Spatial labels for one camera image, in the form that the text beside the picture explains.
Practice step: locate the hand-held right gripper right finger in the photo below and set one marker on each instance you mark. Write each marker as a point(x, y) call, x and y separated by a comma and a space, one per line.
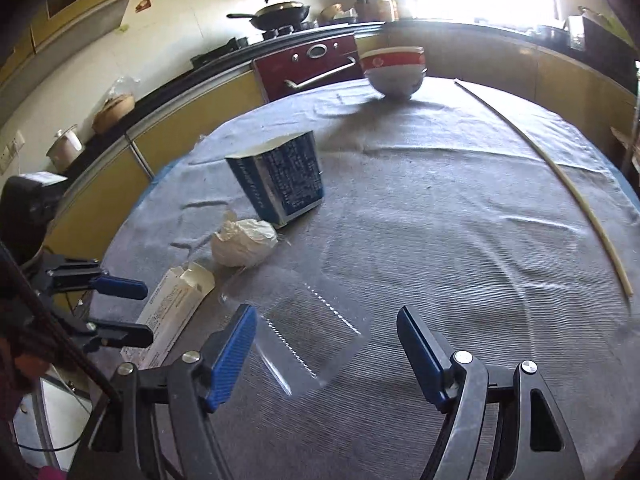
point(422, 360)

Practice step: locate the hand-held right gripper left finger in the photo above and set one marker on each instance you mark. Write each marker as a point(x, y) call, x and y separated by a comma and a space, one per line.
point(232, 355)

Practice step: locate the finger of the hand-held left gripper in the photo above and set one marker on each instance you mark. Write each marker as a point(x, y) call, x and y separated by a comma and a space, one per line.
point(120, 287)
point(125, 334)

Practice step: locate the long white box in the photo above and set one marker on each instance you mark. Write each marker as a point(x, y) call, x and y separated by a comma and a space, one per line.
point(170, 305)

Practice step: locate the clear plastic bag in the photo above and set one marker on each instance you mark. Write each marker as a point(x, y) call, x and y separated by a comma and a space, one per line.
point(310, 330)

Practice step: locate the white plastic bag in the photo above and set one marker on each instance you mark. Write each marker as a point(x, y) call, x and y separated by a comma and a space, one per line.
point(245, 242)

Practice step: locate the blue and white carton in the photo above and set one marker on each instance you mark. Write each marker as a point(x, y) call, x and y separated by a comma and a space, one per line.
point(280, 180)

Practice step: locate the yellow base cabinets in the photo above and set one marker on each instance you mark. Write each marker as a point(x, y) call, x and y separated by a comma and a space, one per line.
point(90, 215)

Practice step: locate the small white cooker pot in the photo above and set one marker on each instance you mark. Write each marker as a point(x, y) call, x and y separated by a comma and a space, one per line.
point(65, 150)

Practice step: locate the blue table cover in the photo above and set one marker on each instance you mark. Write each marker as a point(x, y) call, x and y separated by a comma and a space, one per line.
point(150, 191)

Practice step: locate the grey tablecloth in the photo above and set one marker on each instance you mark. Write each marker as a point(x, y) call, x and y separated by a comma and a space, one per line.
point(450, 240)

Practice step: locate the bamboo basket in plastic bag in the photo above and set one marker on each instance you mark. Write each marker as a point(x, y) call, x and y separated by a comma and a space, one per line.
point(112, 110)

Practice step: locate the long wooden stick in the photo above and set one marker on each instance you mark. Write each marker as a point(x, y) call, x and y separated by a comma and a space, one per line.
point(560, 175)

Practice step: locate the gas stove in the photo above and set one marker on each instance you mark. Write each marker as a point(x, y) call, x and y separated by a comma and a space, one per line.
point(260, 40)

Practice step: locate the red oven door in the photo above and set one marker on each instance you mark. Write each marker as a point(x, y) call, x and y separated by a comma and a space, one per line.
point(310, 67)

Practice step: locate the red banded white bowl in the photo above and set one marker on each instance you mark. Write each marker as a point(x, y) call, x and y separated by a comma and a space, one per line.
point(392, 62)

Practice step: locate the black wok with lid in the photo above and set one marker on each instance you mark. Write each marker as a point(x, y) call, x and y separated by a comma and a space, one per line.
point(280, 12)

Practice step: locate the bowls beside stove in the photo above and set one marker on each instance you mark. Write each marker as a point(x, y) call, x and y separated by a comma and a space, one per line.
point(334, 12)

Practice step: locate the steel pot by sink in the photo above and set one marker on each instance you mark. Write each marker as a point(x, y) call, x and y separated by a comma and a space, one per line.
point(552, 35)

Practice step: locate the knife block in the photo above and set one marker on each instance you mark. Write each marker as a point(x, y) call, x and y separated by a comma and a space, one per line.
point(363, 5)

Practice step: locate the white wall switch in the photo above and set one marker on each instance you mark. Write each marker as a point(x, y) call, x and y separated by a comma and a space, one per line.
point(11, 147)

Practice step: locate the yellow framed wall cabinet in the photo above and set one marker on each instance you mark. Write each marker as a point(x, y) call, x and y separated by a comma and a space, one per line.
point(65, 5)

